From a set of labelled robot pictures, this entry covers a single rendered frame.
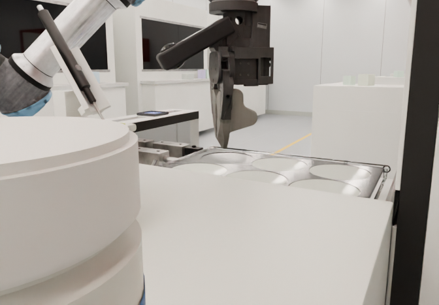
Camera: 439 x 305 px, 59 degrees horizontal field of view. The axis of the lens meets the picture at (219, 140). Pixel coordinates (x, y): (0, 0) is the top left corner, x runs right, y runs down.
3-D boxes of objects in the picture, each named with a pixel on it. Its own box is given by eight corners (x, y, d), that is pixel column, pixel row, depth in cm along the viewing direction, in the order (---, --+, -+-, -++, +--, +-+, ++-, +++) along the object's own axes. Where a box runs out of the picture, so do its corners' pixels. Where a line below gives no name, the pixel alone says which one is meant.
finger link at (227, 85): (234, 121, 54) (234, 57, 53) (223, 121, 54) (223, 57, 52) (225, 117, 59) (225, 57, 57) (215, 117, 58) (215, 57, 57)
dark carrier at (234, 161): (383, 170, 68) (383, 167, 68) (344, 250, 39) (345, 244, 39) (214, 151, 85) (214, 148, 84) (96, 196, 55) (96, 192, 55)
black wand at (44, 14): (31, 9, 43) (36, 1, 43) (42, 10, 45) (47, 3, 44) (116, 160, 41) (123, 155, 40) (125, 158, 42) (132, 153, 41)
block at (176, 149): (191, 155, 86) (190, 142, 85) (181, 159, 83) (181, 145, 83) (161, 152, 90) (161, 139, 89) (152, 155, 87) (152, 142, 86)
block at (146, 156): (169, 163, 79) (169, 149, 79) (159, 167, 76) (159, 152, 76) (139, 159, 83) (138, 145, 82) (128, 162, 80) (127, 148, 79)
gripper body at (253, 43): (274, 89, 55) (276, 0, 53) (215, 89, 53) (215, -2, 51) (257, 86, 63) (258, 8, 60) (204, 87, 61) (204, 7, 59)
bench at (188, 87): (220, 130, 663) (220, 9, 626) (155, 150, 508) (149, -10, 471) (168, 126, 714) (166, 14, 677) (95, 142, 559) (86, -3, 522)
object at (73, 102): (115, 163, 45) (110, 45, 42) (89, 171, 41) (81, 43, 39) (78, 157, 47) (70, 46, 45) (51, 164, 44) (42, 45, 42)
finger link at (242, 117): (259, 151, 57) (260, 88, 56) (221, 153, 56) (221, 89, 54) (253, 146, 60) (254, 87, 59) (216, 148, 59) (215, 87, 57)
